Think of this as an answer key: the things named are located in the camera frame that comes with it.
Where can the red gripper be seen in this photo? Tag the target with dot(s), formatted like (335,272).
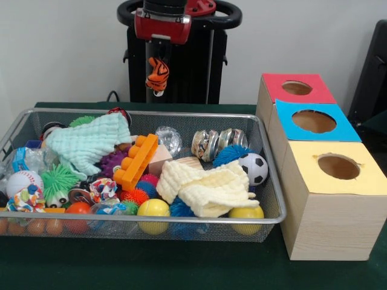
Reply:
(163,28)

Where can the orange tiger plush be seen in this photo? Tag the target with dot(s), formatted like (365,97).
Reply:
(157,75)

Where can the mint green waffle cloth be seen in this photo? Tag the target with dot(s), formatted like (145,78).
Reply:
(87,142)

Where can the cream waffle cloth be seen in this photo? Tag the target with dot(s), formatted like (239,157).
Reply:
(205,187)

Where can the silver mesh bin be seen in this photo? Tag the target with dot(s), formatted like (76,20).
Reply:
(263,136)

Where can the wooden box three holes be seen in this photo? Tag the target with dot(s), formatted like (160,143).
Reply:
(332,229)

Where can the silver metal can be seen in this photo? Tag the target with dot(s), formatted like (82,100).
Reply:
(205,145)

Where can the plain wooden block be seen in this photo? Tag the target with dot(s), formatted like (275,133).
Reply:
(160,161)

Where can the crushed printed metal can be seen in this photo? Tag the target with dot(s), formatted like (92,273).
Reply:
(232,137)

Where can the orange toy building block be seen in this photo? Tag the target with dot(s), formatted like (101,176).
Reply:
(136,164)

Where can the black white soccer ball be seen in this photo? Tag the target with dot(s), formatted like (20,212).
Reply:
(254,169)

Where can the yellow seamed ball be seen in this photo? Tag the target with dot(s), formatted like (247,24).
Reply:
(152,208)

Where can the plain yellow ball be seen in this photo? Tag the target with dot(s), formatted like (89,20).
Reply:
(246,219)

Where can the white baseball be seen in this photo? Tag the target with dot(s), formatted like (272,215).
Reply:
(24,181)

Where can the black upright panel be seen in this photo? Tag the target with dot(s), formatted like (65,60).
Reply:
(372,75)

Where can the dark green table cloth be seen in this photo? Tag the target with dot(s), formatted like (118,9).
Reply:
(151,266)
(378,119)

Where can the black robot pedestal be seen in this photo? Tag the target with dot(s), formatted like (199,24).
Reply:
(196,75)

